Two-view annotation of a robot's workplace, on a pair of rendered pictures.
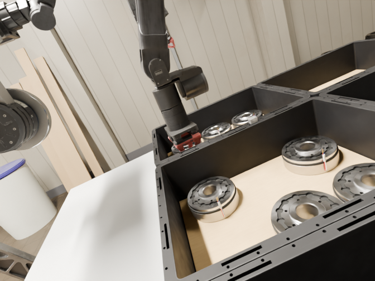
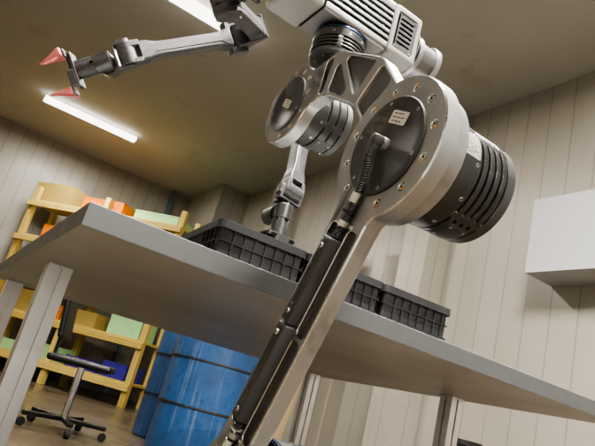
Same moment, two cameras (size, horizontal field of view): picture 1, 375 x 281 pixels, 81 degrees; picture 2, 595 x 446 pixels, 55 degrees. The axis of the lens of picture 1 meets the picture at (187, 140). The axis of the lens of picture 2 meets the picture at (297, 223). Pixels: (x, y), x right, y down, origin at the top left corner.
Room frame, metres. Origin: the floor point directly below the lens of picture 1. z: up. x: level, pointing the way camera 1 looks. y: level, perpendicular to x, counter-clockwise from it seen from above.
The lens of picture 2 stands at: (1.16, 1.64, 0.47)
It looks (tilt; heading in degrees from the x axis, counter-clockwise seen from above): 17 degrees up; 247
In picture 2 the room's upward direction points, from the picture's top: 15 degrees clockwise
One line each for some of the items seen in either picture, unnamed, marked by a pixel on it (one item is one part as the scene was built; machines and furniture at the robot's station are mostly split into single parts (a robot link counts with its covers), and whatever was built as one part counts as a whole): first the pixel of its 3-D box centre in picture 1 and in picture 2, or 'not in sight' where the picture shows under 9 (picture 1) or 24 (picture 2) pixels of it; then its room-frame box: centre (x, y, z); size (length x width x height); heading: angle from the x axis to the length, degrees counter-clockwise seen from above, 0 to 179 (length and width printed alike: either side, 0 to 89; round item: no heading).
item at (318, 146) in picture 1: (307, 146); not in sight; (0.38, -0.22, 0.86); 0.05 x 0.05 x 0.01
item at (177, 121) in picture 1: (176, 119); (279, 230); (0.53, 0.00, 0.99); 0.10 x 0.07 x 0.07; 9
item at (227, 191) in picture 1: (210, 192); not in sight; (0.38, 0.00, 0.86); 0.10 x 0.10 x 0.01
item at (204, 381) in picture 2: not in sight; (198, 382); (-0.21, -2.68, 0.48); 1.30 x 0.80 x 0.96; 99
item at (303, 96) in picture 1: (217, 119); (240, 247); (0.60, -0.10, 0.92); 0.40 x 0.30 x 0.02; 92
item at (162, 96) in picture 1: (169, 95); (282, 212); (0.53, 0.00, 1.05); 0.07 x 0.06 x 0.07; 96
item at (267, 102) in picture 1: (222, 134); (235, 261); (0.60, -0.10, 0.87); 0.40 x 0.30 x 0.11; 92
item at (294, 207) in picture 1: (307, 212); not in sight; (0.24, -0.12, 0.86); 0.05 x 0.05 x 0.01
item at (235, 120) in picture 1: (246, 116); not in sight; (0.68, -0.21, 0.86); 0.10 x 0.10 x 0.01
